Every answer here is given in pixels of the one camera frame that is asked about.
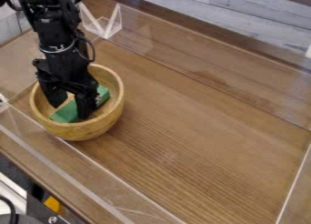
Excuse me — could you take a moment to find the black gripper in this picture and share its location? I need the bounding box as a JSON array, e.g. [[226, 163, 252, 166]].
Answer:
[[33, 40, 99, 119]]

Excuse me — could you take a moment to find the green rectangular block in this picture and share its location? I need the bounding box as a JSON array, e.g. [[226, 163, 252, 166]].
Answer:
[[49, 86, 111, 123]]

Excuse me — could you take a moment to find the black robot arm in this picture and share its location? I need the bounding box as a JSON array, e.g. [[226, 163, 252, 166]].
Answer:
[[0, 0, 99, 119]]

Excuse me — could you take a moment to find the brown wooden bowl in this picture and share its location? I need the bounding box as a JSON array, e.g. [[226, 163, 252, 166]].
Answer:
[[29, 64, 125, 141]]

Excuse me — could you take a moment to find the clear acrylic front barrier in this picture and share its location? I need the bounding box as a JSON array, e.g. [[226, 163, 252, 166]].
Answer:
[[0, 103, 186, 224]]

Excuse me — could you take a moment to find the yellow black device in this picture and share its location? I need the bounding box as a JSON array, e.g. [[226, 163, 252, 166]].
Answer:
[[25, 196, 71, 224]]

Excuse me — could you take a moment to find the clear acrylic corner bracket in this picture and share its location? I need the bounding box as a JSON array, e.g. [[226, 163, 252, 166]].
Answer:
[[79, 3, 123, 39]]

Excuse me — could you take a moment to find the black cable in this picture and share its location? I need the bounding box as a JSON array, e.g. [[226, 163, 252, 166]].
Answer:
[[0, 195, 20, 224]]

